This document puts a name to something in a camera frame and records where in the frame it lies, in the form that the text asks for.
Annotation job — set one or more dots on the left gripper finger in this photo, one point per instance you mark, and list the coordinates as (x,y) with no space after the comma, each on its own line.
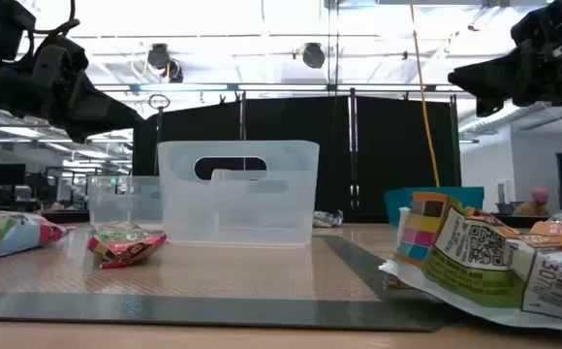
(84,137)
(104,109)

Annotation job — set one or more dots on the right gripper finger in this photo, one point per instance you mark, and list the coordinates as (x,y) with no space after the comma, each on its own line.
(489,109)
(484,80)

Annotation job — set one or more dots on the red granola bar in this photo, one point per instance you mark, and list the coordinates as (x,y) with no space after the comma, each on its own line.
(5,235)
(126,244)

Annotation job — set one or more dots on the blue granola bar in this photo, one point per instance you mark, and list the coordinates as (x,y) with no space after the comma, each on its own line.
(328,219)

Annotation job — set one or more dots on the black ceiling spotlight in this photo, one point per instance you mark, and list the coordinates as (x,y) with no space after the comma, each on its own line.
(161,57)
(313,54)

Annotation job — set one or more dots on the black monitor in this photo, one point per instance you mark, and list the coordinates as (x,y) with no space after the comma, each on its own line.
(8,174)

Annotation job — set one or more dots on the blue plastic bin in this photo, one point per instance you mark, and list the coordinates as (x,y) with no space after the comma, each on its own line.
(470,198)

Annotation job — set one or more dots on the black curtain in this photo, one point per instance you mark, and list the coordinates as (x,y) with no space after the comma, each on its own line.
(397,155)

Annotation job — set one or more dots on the person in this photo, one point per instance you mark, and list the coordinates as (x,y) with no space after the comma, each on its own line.
(535,203)

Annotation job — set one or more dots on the horizontal overhead beam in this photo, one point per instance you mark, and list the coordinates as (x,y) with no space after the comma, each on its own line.
(281,87)

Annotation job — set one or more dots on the translucent mat with grey border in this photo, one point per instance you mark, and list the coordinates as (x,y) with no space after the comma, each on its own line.
(237,276)

